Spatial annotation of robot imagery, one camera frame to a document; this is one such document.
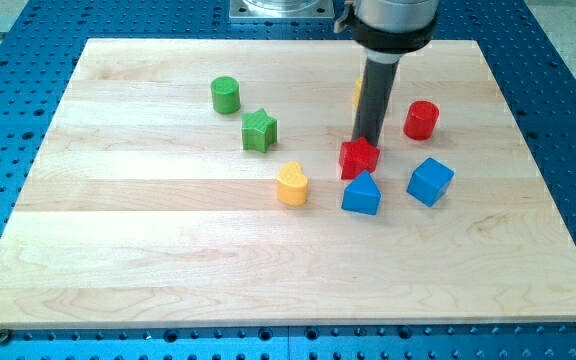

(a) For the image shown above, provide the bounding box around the red cylinder block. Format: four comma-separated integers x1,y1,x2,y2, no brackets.
403,100,440,140

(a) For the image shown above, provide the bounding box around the blue cube block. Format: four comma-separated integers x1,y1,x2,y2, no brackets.
407,157,455,207

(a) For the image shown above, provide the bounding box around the green cylinder block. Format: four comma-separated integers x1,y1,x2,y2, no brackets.
210,76,241,114

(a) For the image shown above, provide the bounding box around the green star block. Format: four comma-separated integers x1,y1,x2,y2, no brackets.
241,109,278,153

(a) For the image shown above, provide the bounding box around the yellow block behind rod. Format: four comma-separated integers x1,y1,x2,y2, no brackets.
352,78,363,107

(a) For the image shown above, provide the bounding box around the red star block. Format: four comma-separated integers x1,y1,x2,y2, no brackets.
338,137,380,180

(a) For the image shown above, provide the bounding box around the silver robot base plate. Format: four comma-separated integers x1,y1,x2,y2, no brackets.
228,0,335,21

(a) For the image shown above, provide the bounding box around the yellow heart block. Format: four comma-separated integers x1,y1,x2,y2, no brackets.
276,161,309,206

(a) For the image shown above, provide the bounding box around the left board corner screw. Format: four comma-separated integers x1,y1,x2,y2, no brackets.
0,329,13,346

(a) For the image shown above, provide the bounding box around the blue triangle block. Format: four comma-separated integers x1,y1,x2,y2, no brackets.
341,170,381,215

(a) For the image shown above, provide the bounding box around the light wooden board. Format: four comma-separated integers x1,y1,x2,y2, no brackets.
0,38,576,329

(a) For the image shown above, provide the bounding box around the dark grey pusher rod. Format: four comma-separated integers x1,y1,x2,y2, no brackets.
352,54,401,146

